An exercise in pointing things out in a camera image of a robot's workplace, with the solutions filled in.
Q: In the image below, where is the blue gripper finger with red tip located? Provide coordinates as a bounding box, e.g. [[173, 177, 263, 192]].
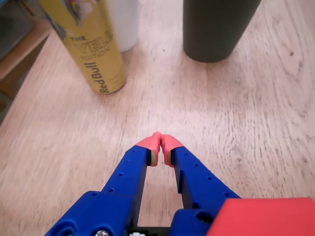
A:
[[44, 132, 162, 236], [160, 134, 242, 236]]

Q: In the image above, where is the tall gray glass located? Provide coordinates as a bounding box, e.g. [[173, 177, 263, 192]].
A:
[[182, 0, 262, 63]]

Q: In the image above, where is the yellow Red Bull can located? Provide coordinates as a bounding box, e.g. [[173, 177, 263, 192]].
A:
[[37, 0, 127, 94]]

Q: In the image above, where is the large white paper cup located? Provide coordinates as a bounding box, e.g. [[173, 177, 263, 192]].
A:
[[105, 0, 140, 53]]

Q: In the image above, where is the wooden chair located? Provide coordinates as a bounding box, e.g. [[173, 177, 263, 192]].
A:
[[0, 0, 53, 101]]

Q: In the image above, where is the red camera mount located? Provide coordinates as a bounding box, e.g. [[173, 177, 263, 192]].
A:
[[206, 197, 315, 236]]

